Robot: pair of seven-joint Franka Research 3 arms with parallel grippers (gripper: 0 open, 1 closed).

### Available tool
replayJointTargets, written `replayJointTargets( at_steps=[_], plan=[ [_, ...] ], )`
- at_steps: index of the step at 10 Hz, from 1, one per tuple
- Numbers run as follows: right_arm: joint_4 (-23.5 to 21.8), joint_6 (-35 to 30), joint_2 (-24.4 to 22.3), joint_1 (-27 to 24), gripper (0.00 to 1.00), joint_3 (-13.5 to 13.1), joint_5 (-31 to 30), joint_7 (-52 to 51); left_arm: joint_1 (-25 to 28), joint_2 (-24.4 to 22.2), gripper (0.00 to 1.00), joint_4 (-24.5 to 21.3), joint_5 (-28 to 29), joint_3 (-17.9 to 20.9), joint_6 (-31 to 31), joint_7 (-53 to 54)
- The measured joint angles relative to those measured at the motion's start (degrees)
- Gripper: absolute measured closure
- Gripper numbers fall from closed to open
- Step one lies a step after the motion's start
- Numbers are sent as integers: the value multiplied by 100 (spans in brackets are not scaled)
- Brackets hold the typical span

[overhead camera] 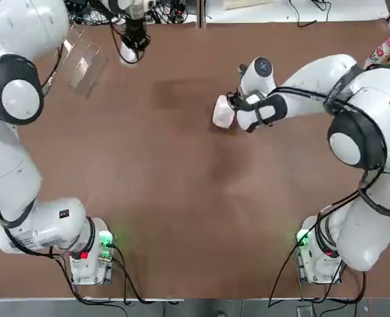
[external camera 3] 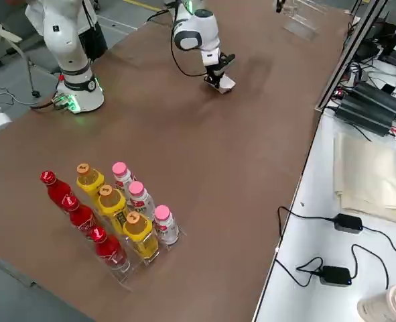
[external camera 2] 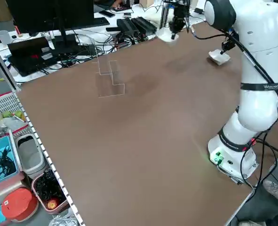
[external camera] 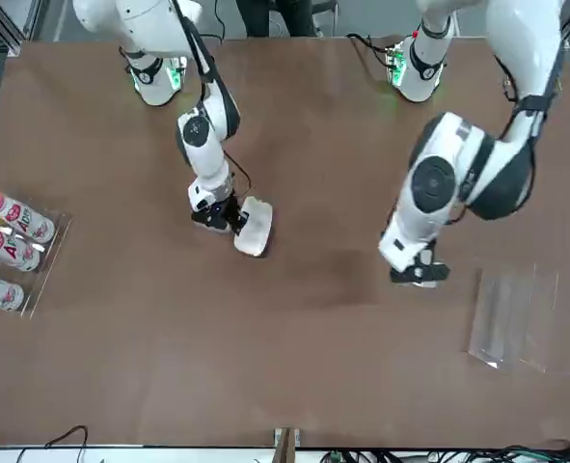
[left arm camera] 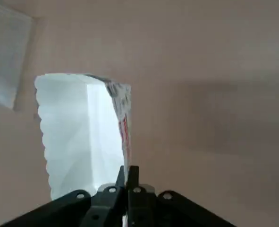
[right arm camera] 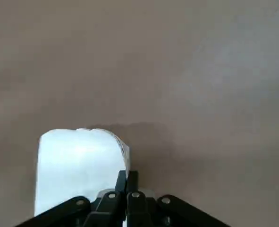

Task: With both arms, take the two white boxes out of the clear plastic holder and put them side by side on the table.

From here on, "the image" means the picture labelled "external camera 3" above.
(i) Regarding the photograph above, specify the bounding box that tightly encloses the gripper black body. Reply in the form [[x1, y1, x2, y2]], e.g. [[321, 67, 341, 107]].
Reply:
[[206, 52, 236, 76]]

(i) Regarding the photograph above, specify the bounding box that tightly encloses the white shallow box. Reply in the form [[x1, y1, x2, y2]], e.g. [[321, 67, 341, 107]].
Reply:
[[212, 74, 237, 94]]

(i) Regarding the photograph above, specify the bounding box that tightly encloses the clear stepped plastic holder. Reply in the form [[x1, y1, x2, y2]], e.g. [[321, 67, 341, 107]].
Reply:
[[281, 0, 329, 42]]

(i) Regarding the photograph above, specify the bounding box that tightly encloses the person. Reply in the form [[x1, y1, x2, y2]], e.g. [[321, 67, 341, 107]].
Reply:
[[82, 0, 109, 63]]

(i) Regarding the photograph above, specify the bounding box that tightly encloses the pink-capped white bottle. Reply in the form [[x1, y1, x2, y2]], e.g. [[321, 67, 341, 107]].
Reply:
[[153, 204, 180, 246], [127, 180, 157, 219], [111, 162, 135, 194]]

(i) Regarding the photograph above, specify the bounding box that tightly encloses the black power supply unit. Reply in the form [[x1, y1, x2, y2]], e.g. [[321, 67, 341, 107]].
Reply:
[[334, 100, 396, 137], [350, 82, 396, 115]]

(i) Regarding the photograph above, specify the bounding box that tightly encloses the yellow drink bottle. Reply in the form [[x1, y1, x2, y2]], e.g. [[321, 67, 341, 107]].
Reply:
[[76, 162, 107, 199], [122, 211, 161, 260], [96, 184, 128, 232]]

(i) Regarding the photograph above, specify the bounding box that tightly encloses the red cola bottle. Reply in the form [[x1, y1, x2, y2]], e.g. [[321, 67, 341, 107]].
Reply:
[[89, 226, 131, 271], [60, 194, 100, 239], [39, 170, 74, 214]]

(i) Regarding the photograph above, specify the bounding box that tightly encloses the black power adapter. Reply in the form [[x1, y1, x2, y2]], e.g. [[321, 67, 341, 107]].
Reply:
[[334, 213, 365, 235], [319, 265, 352, 288]]

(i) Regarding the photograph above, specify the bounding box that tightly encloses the white chair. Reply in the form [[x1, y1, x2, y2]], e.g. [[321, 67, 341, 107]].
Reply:
[[0, 25, 41, 100]]

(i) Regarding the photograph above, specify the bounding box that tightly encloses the clear acrylic bottle shelf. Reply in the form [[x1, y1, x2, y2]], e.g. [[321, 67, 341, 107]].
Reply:
[[68, 187, 188, 292]]

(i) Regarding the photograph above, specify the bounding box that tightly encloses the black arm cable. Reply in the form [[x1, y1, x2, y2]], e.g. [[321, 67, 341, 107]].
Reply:
[[145, 0, 209, 78]]

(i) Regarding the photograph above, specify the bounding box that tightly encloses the aluminium frame post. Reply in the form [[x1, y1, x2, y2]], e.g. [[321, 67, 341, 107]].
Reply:
[[314, 0, 391, 111]]

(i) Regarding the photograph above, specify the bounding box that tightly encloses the black adapter cable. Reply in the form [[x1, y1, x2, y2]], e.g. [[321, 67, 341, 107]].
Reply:
[[350, 226, 396, 291], [277, 206, 338, 249], [274, 256, 324, 288]]

